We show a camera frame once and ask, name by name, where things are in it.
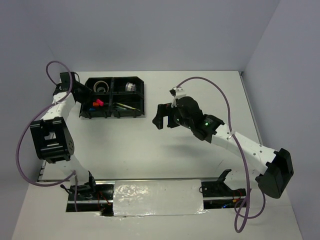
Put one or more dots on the metal mounting rail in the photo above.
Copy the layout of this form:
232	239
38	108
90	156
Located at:
112	181

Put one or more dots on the pink highlighter marker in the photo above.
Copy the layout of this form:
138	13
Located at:
100	102

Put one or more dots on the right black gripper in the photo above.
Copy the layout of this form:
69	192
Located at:
163	110

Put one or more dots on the black four-compartment organizer tray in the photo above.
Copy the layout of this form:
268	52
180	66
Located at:
115	94

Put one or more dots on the yellow thin pen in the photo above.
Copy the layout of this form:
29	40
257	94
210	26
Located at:
126	106

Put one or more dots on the small clear tape roll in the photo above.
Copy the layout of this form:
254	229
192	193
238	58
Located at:
102	89

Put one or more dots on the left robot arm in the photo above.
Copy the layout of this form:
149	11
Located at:
53	141

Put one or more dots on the large clear tape roll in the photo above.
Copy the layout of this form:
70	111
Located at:
100	83

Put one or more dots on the silver foil covered panel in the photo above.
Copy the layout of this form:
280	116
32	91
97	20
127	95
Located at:
157	198

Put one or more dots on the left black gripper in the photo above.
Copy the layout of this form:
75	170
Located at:
88	92

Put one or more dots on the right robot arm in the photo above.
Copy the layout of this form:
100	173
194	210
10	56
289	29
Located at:
275	167

